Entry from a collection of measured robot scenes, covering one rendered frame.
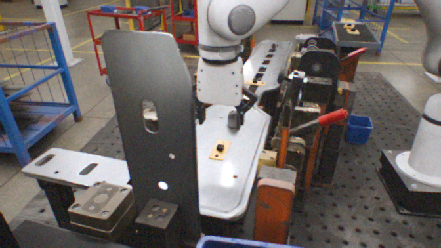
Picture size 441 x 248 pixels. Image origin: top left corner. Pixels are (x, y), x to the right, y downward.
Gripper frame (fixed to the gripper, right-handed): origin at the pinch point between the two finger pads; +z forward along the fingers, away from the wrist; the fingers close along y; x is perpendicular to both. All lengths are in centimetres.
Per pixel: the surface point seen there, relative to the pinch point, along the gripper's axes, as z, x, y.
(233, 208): 8.1, 18.0, -7.7
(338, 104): 6.0, -29.6, -28.7
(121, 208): 3.4, 27.5, 9.4
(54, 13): 35, -292, 329
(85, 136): 108, -123, 166
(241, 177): 8.2, 8.9, -7.2
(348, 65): 5, -65, -34
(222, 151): 7.9, 1.0, -0.6
